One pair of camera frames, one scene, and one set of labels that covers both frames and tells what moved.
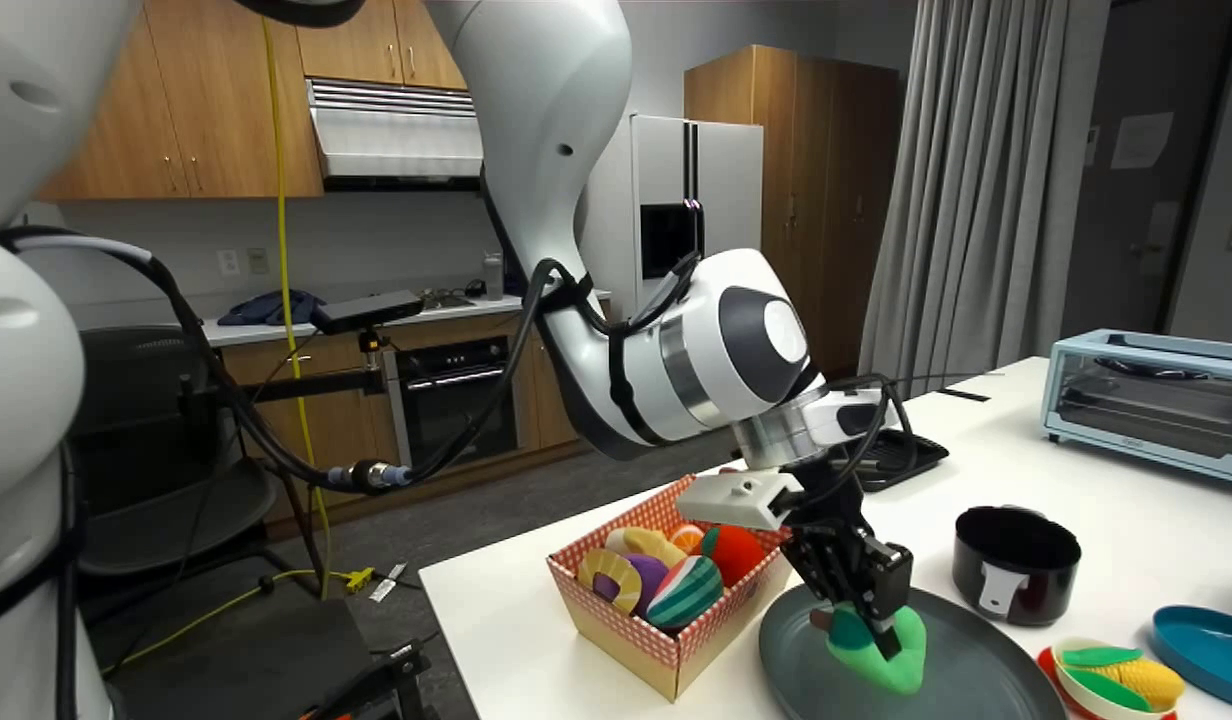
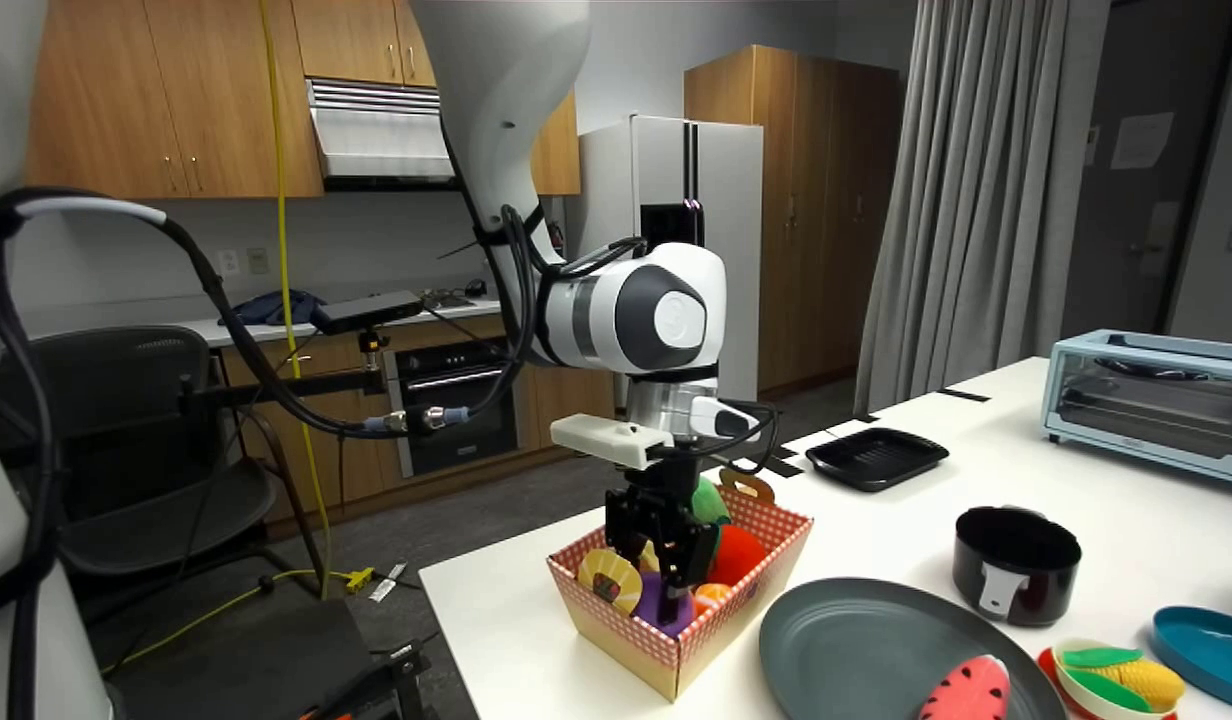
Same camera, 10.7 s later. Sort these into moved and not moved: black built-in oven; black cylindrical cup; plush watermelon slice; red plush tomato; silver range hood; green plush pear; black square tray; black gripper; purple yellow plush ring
Moved: black gripper; green plush pear; plush watermelon slice
Not moved: red plush tomato; black square tray; silver range hood; purple yellow plush ring; black cylindrical cup; black built-in oven
